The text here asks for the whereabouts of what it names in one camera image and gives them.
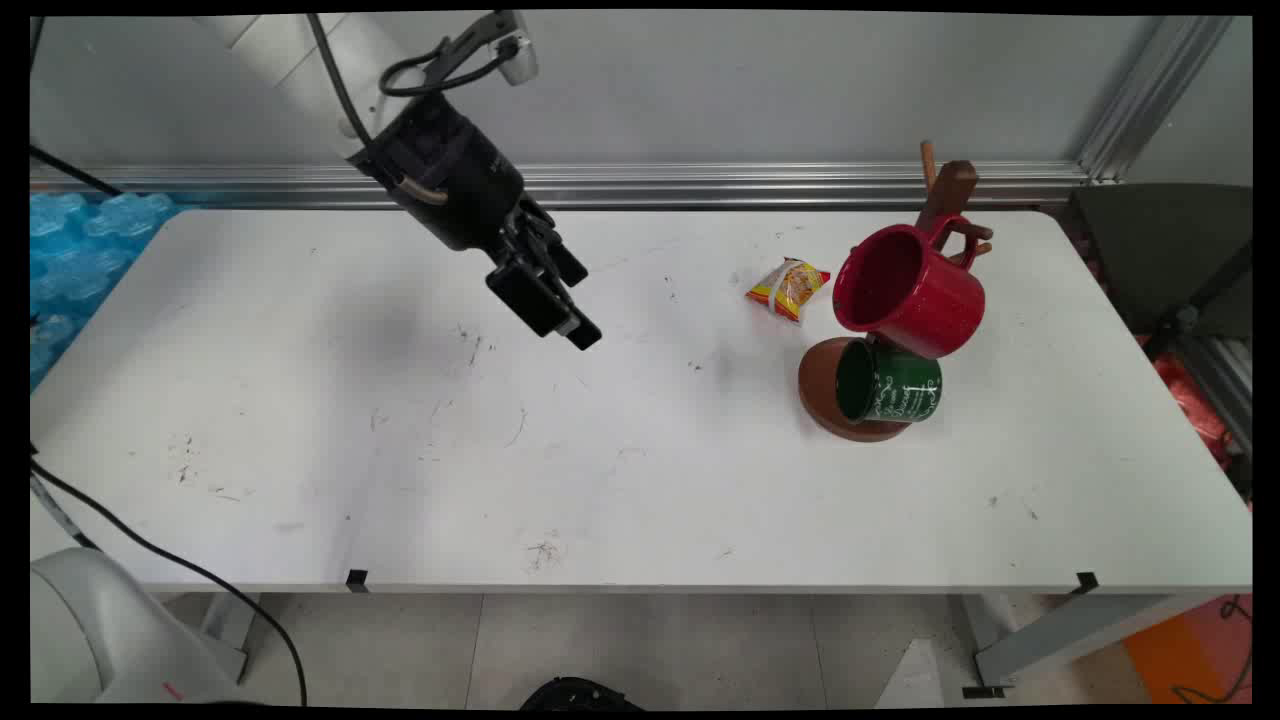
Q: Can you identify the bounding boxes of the green mug with white print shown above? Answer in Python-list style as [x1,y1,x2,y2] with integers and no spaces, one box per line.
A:
[835,338,943,424]

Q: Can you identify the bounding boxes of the red ceramic mug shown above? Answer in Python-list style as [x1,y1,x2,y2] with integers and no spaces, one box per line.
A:
[832,214,987,360]

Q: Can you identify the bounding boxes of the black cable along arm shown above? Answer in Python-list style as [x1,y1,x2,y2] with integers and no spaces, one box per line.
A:
[305,12,379,153]

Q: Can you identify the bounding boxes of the dark grey chair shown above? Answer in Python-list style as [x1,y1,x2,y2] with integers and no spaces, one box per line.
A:
[1060,183,1253,363]

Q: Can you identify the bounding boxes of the white rounded robot base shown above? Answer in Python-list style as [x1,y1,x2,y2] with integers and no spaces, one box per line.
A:
[30,547,253,707]

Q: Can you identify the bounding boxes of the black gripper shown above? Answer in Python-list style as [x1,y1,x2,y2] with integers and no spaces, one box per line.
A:
[348,95,604,352]

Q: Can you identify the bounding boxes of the thin black cable on mat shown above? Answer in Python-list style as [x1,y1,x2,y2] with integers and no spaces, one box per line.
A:
[1170,595,1253,706]

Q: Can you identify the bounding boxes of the yellow red snack packet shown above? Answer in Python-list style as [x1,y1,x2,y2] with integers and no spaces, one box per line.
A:
[745,257,832,324]

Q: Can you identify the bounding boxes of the long black floor cable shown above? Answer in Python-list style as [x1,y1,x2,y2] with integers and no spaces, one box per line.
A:
[30,458,308,707]

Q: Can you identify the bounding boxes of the red plastic bag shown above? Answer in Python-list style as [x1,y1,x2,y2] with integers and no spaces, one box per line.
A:
[1140,335,1239,473]

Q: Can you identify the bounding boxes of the orange floor mat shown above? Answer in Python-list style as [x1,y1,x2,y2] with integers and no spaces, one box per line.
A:
[1124,595,1253,707]

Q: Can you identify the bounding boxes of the thin black wall cable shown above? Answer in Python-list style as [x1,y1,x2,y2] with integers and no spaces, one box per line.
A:
[30,145,123,197]

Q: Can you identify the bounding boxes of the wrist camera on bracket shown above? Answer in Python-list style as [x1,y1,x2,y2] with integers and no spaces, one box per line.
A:
[436,10,541,87]

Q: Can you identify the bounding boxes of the aluminium frame beam beside chair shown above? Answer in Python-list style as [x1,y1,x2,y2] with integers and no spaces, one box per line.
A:
[1178,335,1253,453]

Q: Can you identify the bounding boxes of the horizontal aluminium frame rail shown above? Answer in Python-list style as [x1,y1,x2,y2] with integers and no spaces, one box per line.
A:
[30,163,1091,210]

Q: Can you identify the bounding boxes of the black looped wrist camera cable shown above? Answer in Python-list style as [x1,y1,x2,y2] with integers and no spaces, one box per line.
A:
[379,38,523,99]

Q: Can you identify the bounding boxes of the blue bubble wrap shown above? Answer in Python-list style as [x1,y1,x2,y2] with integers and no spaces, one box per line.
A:
[30,192,181,389]

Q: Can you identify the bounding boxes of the black round floor object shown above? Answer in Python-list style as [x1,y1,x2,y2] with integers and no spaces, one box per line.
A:
[520,677,647,711]

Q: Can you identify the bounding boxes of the brown wooden mug tree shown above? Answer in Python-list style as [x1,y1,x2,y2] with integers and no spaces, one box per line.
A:
[797,140,994,443]

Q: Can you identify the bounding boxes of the slanted aluminium frame post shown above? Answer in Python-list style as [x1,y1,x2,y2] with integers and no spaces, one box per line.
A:
[1075,15,1236,185]

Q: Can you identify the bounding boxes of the grey metal table leg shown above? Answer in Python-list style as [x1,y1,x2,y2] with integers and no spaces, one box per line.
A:
[198,593,263,685]
[960,594,1233,699]

